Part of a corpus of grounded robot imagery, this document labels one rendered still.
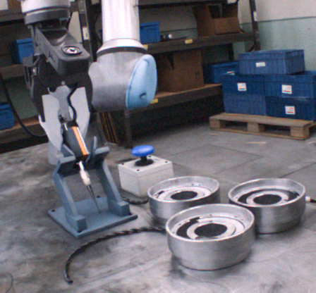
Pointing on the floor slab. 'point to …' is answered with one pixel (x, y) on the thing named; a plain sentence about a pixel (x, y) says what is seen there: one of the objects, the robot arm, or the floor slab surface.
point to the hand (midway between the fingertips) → (70, 141)
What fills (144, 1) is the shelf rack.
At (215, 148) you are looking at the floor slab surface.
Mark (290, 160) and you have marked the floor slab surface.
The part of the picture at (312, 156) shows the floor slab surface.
